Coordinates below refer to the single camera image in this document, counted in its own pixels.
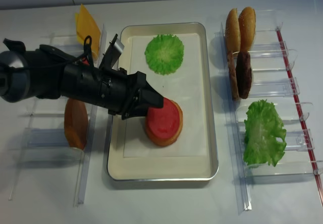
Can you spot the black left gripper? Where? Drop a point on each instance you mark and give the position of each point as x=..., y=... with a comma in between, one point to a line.
x=126, y=95

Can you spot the red tomato slice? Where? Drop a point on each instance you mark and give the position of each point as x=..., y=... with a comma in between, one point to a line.
x=163, y=122

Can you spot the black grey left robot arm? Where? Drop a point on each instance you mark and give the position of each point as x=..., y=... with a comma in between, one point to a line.
x=49, y=73

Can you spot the green lettuce leaf on tray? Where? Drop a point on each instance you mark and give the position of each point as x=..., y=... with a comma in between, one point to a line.
x=164, y=54

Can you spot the brown meat patty front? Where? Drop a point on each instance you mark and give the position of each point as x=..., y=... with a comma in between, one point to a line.
x=232, y=76

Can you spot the brown meat patty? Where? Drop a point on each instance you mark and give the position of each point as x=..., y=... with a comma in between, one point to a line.
x=232, y=76
x=243, y=74

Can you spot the yellow cheese slice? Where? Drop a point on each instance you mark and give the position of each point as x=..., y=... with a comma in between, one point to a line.
x=86, y=25

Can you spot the brown meat patty rear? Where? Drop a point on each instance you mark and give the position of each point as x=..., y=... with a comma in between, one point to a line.
x=243, y=74

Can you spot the green lettuce leaf in rack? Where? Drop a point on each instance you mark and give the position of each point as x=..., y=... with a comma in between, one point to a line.
x=264, y=134

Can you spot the bun half on tray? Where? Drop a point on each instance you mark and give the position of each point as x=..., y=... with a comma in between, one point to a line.
x=166, y=142

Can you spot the cream metal tray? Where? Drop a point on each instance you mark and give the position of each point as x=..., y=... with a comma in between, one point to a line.
x=193, y=157

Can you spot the sesame bun half front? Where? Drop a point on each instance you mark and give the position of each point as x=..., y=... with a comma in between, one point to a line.
x=232, y=31

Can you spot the sesame bun half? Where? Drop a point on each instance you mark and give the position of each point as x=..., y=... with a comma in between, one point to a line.
x=232, y=31
x=247, y=25

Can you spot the clear acrylic rack left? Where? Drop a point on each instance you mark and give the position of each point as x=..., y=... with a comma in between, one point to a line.
x=41, y=162

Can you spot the clear acrylic rack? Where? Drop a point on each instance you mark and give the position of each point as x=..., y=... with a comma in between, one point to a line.
x=41, y=162
x=273, y=82

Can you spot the sesame bun half rear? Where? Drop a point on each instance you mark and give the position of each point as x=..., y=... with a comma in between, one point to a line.
x=247, y=25

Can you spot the clear acrylic rack right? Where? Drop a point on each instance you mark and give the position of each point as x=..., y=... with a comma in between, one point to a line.
x=273, y=82

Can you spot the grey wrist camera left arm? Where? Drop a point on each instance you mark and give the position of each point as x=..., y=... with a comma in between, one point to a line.
x=112, y=54

